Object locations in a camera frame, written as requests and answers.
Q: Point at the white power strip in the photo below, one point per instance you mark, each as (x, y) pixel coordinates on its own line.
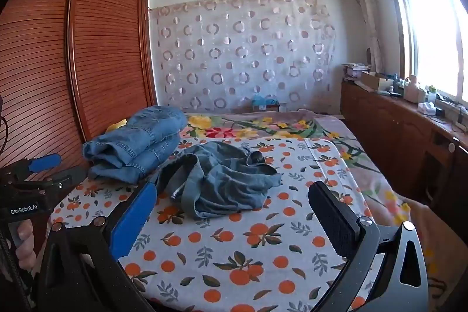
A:
(461, 122)

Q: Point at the open cardboard box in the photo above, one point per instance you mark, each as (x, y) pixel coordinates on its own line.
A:
(373, 80)

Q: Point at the stack of papers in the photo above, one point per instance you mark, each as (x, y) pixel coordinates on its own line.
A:
(354, 70)

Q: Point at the person's left hand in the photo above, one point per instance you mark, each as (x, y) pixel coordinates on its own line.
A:
(25, 246)

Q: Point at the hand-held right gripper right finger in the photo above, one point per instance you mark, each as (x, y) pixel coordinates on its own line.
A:
(331, 218)

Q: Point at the window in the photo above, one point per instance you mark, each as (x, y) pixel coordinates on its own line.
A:
(431, 23)

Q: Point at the small white box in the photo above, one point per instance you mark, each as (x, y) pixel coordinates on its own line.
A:
(426, 108)

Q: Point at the small cardboard box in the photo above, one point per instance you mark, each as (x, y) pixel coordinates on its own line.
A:
(267, 108)

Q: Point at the grey-blue sweater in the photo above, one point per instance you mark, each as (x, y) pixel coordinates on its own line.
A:
(226, 180)

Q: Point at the blue jeans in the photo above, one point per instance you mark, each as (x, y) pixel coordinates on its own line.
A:
(146, 136)

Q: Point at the orange fruit print sheet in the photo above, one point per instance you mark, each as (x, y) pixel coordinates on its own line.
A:
(256, 253)

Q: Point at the circle-patterned sheer curtain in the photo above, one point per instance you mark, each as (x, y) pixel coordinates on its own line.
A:
(237, 52)

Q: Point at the long wooden cabinet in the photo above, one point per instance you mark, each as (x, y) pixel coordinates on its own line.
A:
(384, 122)

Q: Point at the yellow plush toy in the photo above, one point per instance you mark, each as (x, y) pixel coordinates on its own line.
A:
(119, 122)

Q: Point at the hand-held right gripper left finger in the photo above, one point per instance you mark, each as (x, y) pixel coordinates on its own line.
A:
(133, 220)

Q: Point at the floral blanket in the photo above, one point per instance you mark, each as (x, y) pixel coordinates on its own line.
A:
(351, 151)

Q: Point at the white window curtain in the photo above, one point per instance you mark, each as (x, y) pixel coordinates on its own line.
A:
(365, 5)

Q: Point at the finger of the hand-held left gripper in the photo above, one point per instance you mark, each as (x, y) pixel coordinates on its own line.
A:
(69, 178)
(45, 162)

